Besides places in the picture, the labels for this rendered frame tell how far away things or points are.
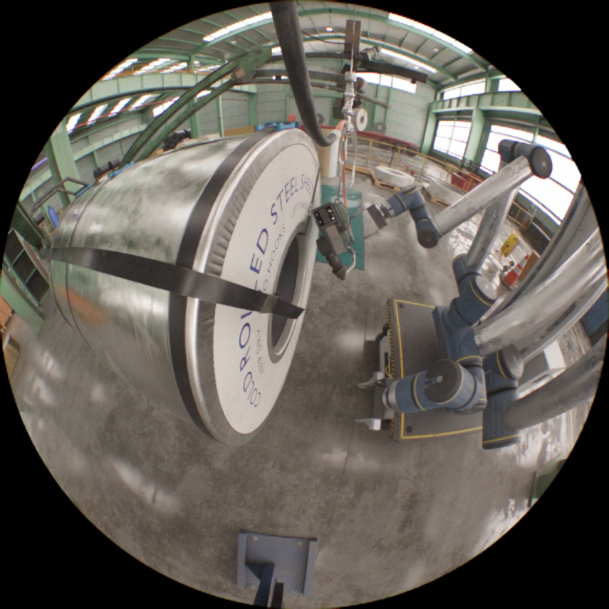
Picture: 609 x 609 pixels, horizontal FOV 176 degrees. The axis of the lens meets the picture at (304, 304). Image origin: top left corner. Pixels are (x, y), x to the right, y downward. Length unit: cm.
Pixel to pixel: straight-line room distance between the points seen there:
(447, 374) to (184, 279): 52
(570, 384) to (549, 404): 10
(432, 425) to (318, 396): 77
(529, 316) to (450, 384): 31
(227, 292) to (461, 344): 65
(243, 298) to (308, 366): 123
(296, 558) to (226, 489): 69
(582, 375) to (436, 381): 51
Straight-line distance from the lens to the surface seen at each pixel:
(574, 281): 67
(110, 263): 30
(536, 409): 87
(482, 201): 100
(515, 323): 65
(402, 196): 108
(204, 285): 25
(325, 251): 77
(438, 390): 49
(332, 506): 149
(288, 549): 163
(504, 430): 100
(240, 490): 149
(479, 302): 122
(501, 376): 104
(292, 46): 15
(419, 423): 122
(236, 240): 31
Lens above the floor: 138
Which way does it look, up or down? 52 degrees down
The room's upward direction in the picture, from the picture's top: 3 degrees clockwise
